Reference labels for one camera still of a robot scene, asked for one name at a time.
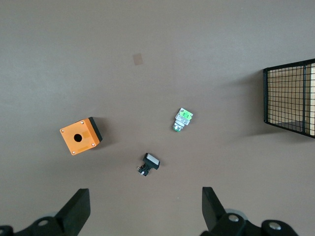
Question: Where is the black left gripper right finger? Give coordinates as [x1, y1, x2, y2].
[199, 187, 300, 236]

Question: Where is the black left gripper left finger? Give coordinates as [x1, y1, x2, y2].
[0, 188, 91, 236]

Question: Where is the white rectangular push button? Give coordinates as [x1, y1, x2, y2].
[136, 152, 161, 177]

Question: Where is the light wooden board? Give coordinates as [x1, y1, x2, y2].
[267, 63, 315, 136]

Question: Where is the brown tape patch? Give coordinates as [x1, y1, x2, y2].
[132, 53, 144, 66]

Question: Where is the orange button enclosure box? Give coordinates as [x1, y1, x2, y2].
[59, 117, 103, 156]

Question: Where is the green push button switch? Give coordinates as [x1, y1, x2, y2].
[171, 107, 194, 132]

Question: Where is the black wire mesh basket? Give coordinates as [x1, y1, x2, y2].
[262, 58, 315, 139]

